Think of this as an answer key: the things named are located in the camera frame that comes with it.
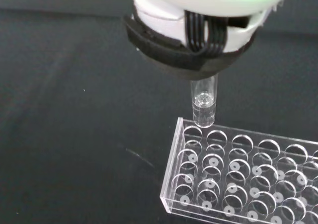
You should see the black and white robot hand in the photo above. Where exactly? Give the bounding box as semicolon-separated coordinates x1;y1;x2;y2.
123;0;295;81

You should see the clear acrylic test tube rack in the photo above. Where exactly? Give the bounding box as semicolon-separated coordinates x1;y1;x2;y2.
160;117;318;224

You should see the black bench cloth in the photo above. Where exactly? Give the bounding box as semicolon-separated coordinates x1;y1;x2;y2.
0;7;318;224

